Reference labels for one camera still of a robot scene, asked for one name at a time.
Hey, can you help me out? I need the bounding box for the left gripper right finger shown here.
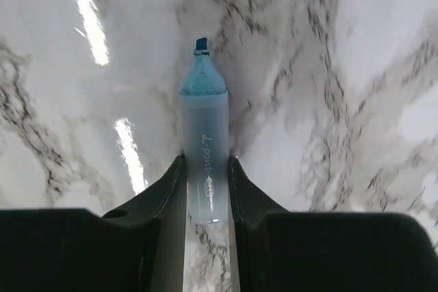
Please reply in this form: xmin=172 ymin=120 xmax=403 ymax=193
xmin=228 ymin=157 xmax=437 ymax=291

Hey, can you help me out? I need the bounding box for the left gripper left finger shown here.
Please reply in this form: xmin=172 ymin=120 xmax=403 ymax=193
xmin=1 ymin=155 xmax=186 ymax=291

